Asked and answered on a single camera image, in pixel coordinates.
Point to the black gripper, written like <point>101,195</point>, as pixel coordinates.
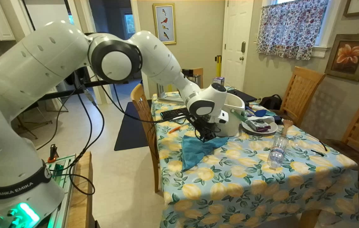
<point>203,128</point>

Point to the blue towel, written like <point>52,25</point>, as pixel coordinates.
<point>195,149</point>

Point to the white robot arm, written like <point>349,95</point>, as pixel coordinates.
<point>29,72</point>

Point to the white bucket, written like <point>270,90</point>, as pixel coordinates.
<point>232,105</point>

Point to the black rectangular box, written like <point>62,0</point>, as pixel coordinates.
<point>173,114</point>

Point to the white plate with items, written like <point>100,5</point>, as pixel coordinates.
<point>262,125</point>

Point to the black bag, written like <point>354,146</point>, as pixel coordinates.
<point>272,101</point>

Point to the dark blue floor mat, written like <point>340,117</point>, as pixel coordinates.
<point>130,133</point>

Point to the wooden chair near door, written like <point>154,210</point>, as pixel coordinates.
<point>143,110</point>

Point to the clear plastic water bottle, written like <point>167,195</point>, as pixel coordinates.
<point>278,148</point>

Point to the lemon print tablecloth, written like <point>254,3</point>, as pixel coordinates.
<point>235,186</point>

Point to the wooden chair by window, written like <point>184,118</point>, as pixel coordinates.
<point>298,92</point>

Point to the white door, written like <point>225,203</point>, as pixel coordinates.
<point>236,29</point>

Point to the bird framed picture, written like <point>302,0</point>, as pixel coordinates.
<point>164,23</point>

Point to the floral window curtain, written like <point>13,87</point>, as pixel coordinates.
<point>291,29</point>

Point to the flower framed picture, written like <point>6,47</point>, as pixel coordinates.
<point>344,57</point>

